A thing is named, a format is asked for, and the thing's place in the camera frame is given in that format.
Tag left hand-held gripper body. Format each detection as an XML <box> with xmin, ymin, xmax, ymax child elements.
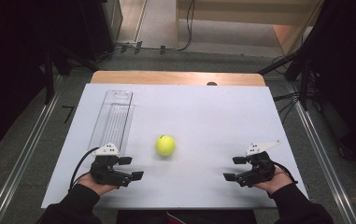
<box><xmin>90</xmin><ymin>142</ymin><xmax>134</xmax><ymax>189</ymax></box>

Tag black hanging cable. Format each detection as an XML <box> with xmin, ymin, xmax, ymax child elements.
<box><xmin>178</xmin><ymin>0</ymin><xmax>197</xmax><ymax>52</ymax></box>

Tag white table board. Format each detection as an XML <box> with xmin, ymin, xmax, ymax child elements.
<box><xmin>40</xmin><ymin>83</ymin><xmax>309</xmax><ymax>209</ymax></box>

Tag black cabinet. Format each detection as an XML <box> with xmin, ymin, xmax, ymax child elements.
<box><xmin>53</xmin><ymin>0</ymin><xmax>124</xmax><ymax>61</ymax></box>

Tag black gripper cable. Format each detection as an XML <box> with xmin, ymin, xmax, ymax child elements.
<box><xmin>271</xmin><ymin>161</ymin><xmax>299</xmax><ymax>185</ymax></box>
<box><xmin>68</xmin><ymin>147</ymin><xmax>101</xmax><ymax>190</ymax></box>

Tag dark curtain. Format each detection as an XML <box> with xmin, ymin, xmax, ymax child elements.
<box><xmin>303</xmin><ymin>0</ymin><xmax>356</xmax><ymax>169</ymax></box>
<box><xmin>0</xmin><ymin>0</ymin><xmax>57</xmax><ymax>157</ymax></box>

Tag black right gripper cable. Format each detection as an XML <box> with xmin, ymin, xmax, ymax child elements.
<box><xmin>271</xmin><ymin>161</ymin><xmax>299</xmax><ymax>185</ymax></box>

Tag person's left hand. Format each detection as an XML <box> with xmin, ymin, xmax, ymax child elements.
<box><xmin>76</xmin><ymin>172</ymin><xmax>120</xmax><ymax>197</ymax></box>

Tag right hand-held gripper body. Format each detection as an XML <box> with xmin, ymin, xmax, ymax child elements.
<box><xmin>235</xmin><ymin>140</ymin><xmax>282</xmax><ymax>189</ymax></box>

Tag clear plastic container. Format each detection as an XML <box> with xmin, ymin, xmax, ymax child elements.
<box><xmin>87</xmin><ymin>90</ymin><xmax>135</xmax><ymax>156</ymax></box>

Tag light wooden furniture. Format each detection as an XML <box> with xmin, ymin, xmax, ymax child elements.
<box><xmin>175</xmin><ymin>0</ymin><xmax>325</xmax><ymax>58</ymax></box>

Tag black stand legs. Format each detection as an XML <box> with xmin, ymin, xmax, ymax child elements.
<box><xmin>258</xmin><ymin>46</ymin><xmax>311</xmax><ymax>112</ymax></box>
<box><xmin>43</xmin><ymin>46</ymin><xmax>99</xmax><ymax>105</ymax></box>

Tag metal floor rail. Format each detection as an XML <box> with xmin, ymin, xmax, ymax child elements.
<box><xmin>0</xmin><ymin>76</ymin><xmax>64</xmax><ymax>224</ymax></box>
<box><xmin>286</xmin><ymin>82</ymin><xmax>356</xmax><ymax>224</ymax></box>

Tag black floor cables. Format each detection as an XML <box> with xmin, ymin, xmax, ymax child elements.
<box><xmin>273</xmin><ymin>91</ymin><xmax>302</xmax><ymax>123</ymax></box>

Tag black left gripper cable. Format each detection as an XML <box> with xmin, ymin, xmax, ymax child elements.
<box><xmin>68</xmin><ymin>147</ymin><xmax>101</xmax><ymax>190</ymax></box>

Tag yellow tennis ball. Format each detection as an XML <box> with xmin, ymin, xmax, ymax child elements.
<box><xmin>155</xmin><ymin>134</ymin><xmax>177</xmax><ymax>157</ymax></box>

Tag person's right hand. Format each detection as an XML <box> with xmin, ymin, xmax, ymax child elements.
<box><xmin>253</xmin><ymin>166</ymin><xmax>293</xmax><ymax>196</ymax></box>

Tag wooden table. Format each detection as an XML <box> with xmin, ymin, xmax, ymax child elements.
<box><xmin>90</xmin><ymin>70</ymin><xmax>266</xmax><ymax>87</ymax></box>

